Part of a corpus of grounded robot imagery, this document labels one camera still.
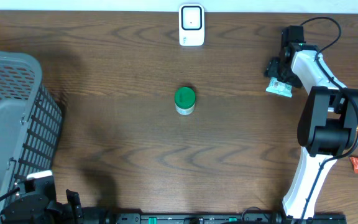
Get white barcode scanner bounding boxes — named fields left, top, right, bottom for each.
left=178, top=4, right=205, bottom=47

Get green lid jar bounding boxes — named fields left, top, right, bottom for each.
left=175, top=86, right=196, bottom=115

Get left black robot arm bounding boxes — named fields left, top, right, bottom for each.
left=0, top=175, right=84, bottom=223

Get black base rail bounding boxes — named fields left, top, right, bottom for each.
left=82, top=212, right=347, bottom=224

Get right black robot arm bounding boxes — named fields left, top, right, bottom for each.
left=264, top=26, right=358, bottom=223

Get teal wet wipes pack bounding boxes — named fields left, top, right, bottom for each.
left=265, top=77, right=292, bottom=98

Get grey plastic mesh basket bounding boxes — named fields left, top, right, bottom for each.
left=0, top=49, right=63, bottom=224

